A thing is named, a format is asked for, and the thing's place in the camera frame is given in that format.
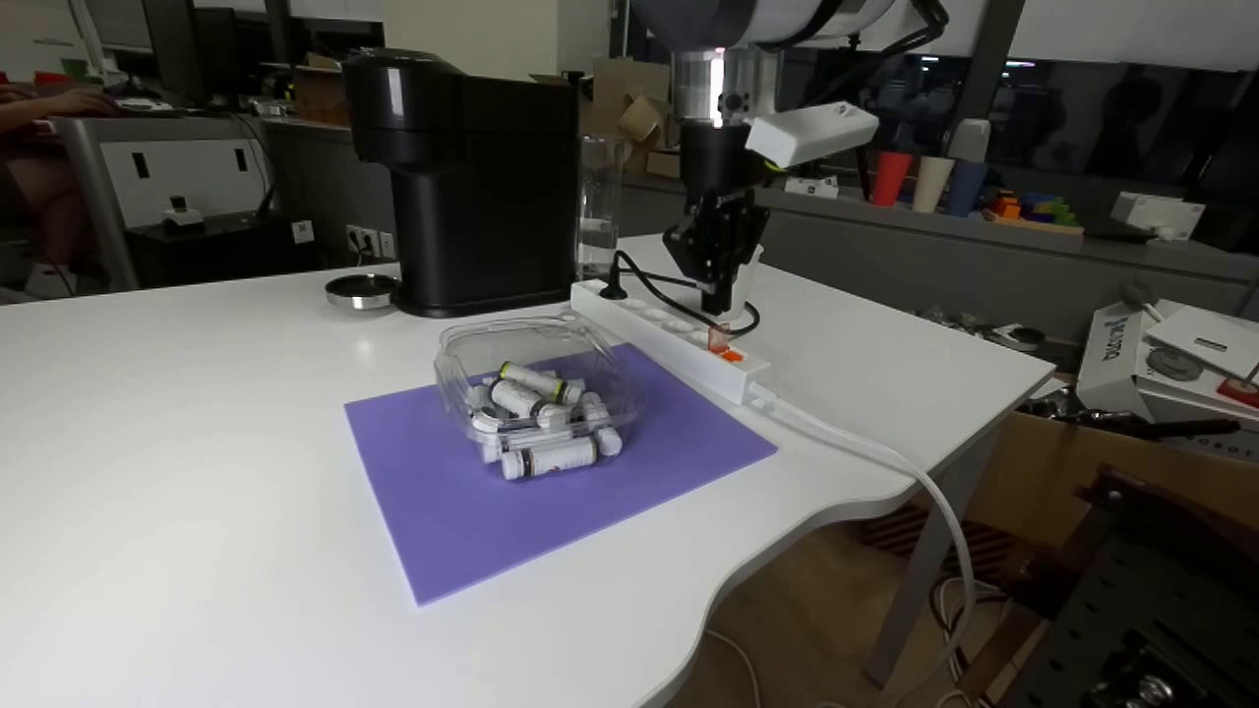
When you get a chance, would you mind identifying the beige cup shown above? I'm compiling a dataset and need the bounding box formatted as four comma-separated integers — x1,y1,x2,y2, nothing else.
911,154,957,215

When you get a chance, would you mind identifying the grey desk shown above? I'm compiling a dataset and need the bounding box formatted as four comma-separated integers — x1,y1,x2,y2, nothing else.
47,112,279,293

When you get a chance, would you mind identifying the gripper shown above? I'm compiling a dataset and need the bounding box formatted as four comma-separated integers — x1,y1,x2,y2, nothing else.
663,118,771,318

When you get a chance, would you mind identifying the row of wall sockets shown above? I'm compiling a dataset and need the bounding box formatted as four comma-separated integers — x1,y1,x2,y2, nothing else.
344,223,397,261

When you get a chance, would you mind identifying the red cup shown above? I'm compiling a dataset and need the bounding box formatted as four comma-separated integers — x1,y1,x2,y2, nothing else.
870,149,915,209

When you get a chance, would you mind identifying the person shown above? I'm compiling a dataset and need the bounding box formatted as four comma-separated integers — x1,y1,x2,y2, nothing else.
0,83,125,278

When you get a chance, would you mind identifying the heap of colourful toy blocks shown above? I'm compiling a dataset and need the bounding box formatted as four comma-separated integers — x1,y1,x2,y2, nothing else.
983,189,1085,237

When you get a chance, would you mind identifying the black coffee machine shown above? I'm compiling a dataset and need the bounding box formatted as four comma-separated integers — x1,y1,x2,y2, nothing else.
340,46,631,320

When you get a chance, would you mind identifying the white device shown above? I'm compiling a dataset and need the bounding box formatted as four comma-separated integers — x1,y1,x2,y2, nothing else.
1110,191,1207,243

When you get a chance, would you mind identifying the round metal drip tray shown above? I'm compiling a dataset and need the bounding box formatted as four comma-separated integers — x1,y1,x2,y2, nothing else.
325,272,403,313

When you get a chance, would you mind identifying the stack of white boxes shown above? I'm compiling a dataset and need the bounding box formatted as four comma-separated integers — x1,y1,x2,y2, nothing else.
1075,299,1259,436

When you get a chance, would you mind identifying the white cup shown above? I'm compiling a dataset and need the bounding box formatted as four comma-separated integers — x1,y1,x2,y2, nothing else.
948,117,992,164

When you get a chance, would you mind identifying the blue cup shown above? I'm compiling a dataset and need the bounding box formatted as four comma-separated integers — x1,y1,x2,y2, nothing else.
943,159,990,219

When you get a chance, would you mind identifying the purple mat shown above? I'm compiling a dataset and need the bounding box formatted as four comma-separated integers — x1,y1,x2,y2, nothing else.
342,339,779,609

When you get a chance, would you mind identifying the heap of white tubes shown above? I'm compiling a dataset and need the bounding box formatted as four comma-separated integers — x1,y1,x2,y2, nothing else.
469,360,626,483

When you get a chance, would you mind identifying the monitor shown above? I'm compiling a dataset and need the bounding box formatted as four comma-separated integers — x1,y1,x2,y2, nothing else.
142,0,243,107

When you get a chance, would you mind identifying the large cardboard box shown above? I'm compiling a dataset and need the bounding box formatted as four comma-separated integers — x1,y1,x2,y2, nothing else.
964,388,1259,557

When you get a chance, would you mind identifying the clear plastic container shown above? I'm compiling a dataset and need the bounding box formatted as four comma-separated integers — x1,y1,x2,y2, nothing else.
432,312,649,475

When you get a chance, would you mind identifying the black cable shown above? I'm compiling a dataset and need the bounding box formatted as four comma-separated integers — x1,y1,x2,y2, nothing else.
599,250,761,340

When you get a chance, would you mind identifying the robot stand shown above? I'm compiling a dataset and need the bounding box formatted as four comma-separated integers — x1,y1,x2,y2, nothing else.
998,462,1259,708

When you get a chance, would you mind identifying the white extension cord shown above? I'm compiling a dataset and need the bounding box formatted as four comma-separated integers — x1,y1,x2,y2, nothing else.
570,278,977,689

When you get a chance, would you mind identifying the stack of cardboard boxes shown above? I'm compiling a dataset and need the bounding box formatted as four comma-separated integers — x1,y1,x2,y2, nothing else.
529,56,684,180

